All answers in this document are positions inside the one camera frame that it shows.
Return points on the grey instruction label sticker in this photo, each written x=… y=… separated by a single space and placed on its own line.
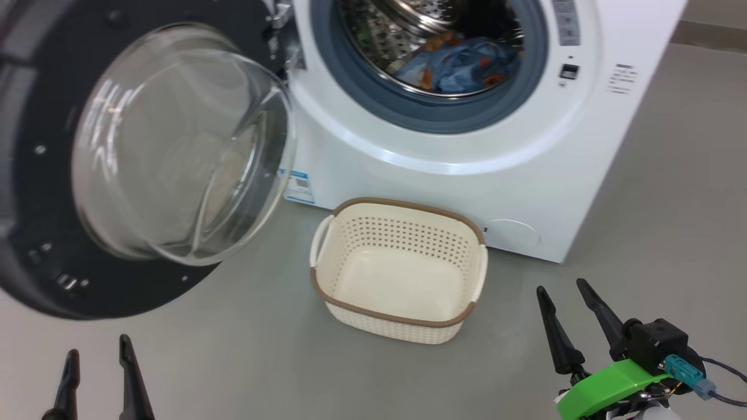
x=566 y=23

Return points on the black door latch socket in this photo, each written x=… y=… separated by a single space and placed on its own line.
x=569 y=71

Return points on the cream perforated basket brown rim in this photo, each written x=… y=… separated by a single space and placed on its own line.
x=397 y=280

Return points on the stainless steel washing machine drum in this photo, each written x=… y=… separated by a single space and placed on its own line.
x=385 y=41

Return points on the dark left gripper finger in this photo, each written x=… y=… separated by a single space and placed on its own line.
x=67 y=396
x=135 y=391

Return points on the black round glass washer door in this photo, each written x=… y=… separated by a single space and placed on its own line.
x=46 y=233

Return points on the blue energy label sticker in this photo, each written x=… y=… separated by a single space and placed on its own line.
x=299 y=186

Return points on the grey-blue rubber door gasket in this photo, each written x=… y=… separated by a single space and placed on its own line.
x=373 y=99

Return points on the white front-load washing machine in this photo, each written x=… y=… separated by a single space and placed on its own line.
x=408 y=175

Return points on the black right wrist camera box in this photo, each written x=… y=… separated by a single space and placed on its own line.
x=656 y=344

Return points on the metal door hinge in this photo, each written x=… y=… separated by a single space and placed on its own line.
x=286 y=35

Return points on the round white filter cover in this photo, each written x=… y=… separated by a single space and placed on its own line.
x=513 y=233

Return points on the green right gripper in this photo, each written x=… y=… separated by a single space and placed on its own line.
x=607 y=388

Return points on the small black text sticker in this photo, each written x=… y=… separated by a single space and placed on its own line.
x=621 y=79

